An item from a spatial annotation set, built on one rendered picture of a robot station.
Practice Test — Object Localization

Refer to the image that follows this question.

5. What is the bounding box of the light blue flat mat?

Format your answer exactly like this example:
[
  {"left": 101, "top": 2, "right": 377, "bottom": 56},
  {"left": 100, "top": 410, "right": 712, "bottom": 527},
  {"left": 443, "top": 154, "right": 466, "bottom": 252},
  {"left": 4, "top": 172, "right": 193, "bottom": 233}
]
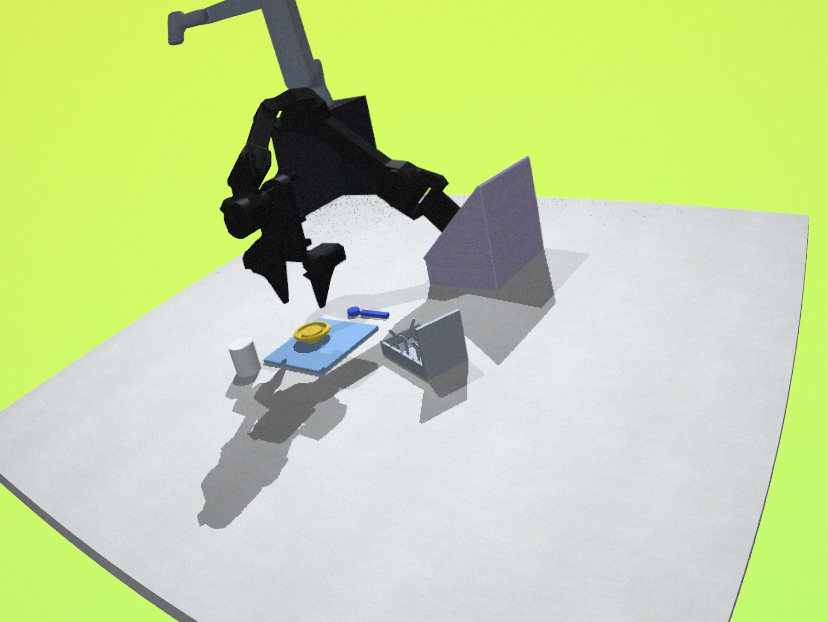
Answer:
[{"left": 263, "top": 318, "right": 379, "bottom": 375}]

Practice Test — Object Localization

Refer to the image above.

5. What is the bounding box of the yellow plate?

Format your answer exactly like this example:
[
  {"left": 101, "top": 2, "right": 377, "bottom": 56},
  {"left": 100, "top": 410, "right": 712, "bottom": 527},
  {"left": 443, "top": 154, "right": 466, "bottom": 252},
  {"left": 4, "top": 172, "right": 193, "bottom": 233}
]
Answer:
[{"left": 294, "top": 322, "right": 331, "bottom": 343}]

